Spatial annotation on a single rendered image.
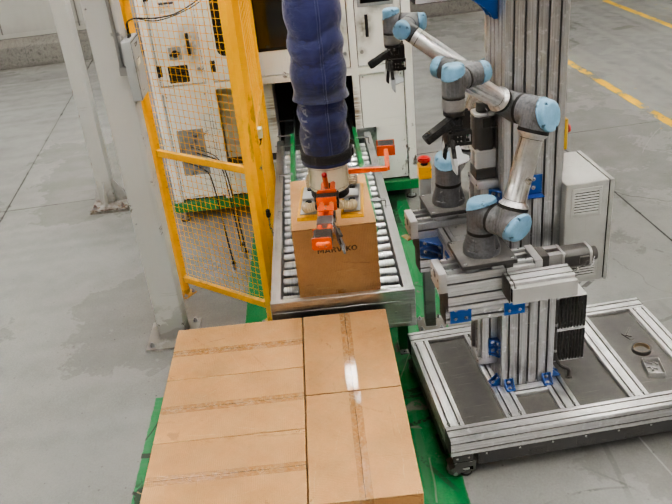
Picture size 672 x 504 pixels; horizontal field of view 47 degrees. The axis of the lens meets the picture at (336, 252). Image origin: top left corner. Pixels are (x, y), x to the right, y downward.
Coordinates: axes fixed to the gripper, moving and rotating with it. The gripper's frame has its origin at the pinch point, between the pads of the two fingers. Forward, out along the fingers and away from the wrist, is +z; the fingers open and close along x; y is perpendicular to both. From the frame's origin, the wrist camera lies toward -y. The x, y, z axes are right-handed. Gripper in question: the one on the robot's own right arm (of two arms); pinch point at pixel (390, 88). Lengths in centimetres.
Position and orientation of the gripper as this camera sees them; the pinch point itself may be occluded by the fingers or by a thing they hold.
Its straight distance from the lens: 362.1
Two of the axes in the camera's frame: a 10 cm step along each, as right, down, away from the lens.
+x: -1.4, -4.6, 8.8
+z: 0.9, 8.8, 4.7
